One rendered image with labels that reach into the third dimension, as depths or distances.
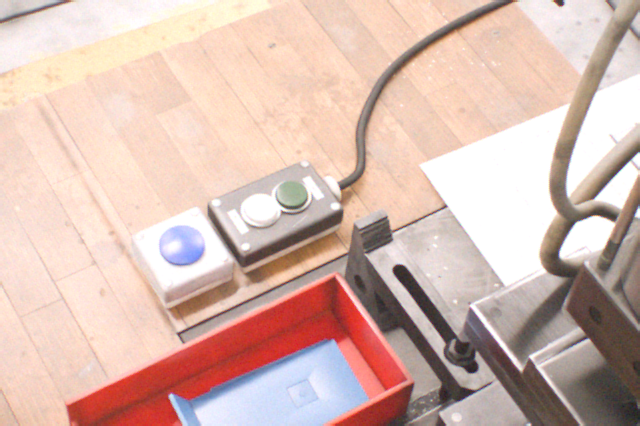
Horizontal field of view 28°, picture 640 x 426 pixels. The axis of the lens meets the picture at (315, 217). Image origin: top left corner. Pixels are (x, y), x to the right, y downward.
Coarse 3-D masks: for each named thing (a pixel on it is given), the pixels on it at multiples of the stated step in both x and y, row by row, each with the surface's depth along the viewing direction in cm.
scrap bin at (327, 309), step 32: (320, 288) 106; (256, 320) 104; (288, 320) 108; (320, 320) 110; (352, 320) 107; (192, 352) 102; (224, 352) 106; (256, 352) 108; (288, 352) 108; (352, 352) 108; (384, 352) 103; (128, 384) 101; (160, 384) 104; (192, 384) 106; (384, 384) 106; (96, 416) 102; (128, 416) 104; (160, 416) 104; (352, 416) 99; (384, 416) 103
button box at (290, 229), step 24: (504, 0) 134; (552, 0) 140; (456, 24) 131; (384, 72) 126; (360, 120) 123; (360, 144) 121; (288, 168) 116; (312, 168) 116; (360, 168) 119; (240, 192) 114; (264, 192) 114; (312, 192) 115; (336, 192) 116; (216, 216) 113; (240, 216) 113; (288, 216) 113; (312, 216) 113; (336, 216) 114; (240, 240) 111; (264, 240) 111; (288, 240) 112; (312, 240) 115; (240, 264) 112; (264, 264) 113
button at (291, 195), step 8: (280, 184) 114; (288, 184) 114; (296, 184) 114; (280, 192) 113; (288, 192) 113; (296, 192) 114; (304, 192) 114; (280, 200) 113; (288, 200) 113; (296, 200) 113; (304, 200) 113; (288, 208) 113; (296, 208) 113
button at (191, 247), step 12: (168, 228) 111; (180, 228) 111; (192, 228) 111; (168, 240) 110; (180, 240) 110; (192, 240) 110; (204, 240) 110; (168, 252) 109; (180, 252) 109; (192, 252) 109; (180, 264) 109
